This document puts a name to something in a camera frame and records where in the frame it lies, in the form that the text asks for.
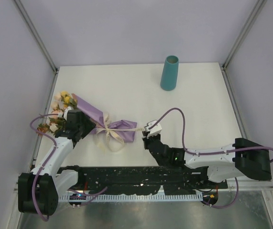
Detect purple wrapping paper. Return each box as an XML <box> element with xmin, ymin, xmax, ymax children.
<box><xmin>72</xmin><ymin>94</ymin><xmax>137</xmax><ymax>143</ymax></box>

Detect artificial flower bunch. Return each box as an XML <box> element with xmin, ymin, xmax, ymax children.
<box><xmin>37</xmin><ymin>91</ymin><xmax>77</xmax><ymax>135</ymax></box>

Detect cream printed ribbon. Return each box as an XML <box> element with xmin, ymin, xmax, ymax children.
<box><xmin>93</xmin><ymin>112</ymin><xmax>144</xmax><ymax>152</ymax></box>

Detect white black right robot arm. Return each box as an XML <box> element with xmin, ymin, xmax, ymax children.
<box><xmin>142</xmin><ymin>134</ymin><xmax>272</xmax><ymax>188</ymax></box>

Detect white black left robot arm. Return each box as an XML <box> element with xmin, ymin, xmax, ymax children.
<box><xmin>18</xmin><ymin>109</ymin><xmax>96</xmax><ymax>221</ymax></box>

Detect teal ceramic vase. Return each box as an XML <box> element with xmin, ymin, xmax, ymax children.
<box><xmin>160</xmin><ymin>55</ymin><xmax>179</xmax><ymax>91</ymax></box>

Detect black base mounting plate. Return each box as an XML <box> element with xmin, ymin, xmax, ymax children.
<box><xmin>58</xmin><ymin>166</ymin><xmax>228</xmax><ymax>196</ymax></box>

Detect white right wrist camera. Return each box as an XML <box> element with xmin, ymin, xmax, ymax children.
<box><xmin>143</xmin><ymin>120</ymin><xmax>162</xmax><ymax>138</ymax></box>

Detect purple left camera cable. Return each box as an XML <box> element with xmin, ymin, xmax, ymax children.
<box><xmin>29</xmin><ymin>113</ymin><xmax>63</xmax><ymax>222</ymax></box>

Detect white slotted cable duct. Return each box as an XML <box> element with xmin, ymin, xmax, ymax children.
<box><xmin>57</xmin><ymin>193</ymin><xmax>203</xmax><ymax>202</ymax></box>

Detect left aluminium frame post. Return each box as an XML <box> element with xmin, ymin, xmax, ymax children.
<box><xmin>12</xmin><ymin>0</ymin><xmax>58</xmax><ymax>73</ymax></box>

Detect aluminium frame post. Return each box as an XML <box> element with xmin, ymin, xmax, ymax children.
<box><xmin>12</xmin><ymin>0</ymin><xmax>58</xmax><ymax>73</ymax></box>
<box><xmin>221</xmin><ymin>0</ymin><xmax>267</xmax><ymax>71</ymax></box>

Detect right aluminium frame post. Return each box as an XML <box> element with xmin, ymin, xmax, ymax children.
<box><xmin>221</xmin><ymin>0</ymin><xmax>267</xmax><ymax>71</ymax></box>

